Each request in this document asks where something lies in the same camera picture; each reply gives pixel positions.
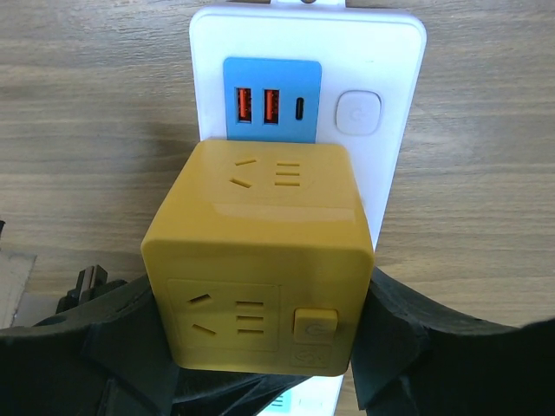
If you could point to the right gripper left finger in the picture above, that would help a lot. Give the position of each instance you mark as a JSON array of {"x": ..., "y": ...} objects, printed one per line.
[{"x": 110, "y": 356}]

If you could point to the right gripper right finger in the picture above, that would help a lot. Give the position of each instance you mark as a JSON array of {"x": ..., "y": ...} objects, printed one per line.
[{"x": 414, "y": 356}]

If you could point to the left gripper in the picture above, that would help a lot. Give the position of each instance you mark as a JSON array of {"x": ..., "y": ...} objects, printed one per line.
[{"x": 91, "y": 283}]

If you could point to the yellow cube socket adapter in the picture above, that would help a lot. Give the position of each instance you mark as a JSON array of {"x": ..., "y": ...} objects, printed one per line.
[{"x": 260, "y": 258}]

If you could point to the white power strip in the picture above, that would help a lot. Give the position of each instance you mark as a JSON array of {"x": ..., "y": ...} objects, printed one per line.
[{"x": 321, "y": 72}]

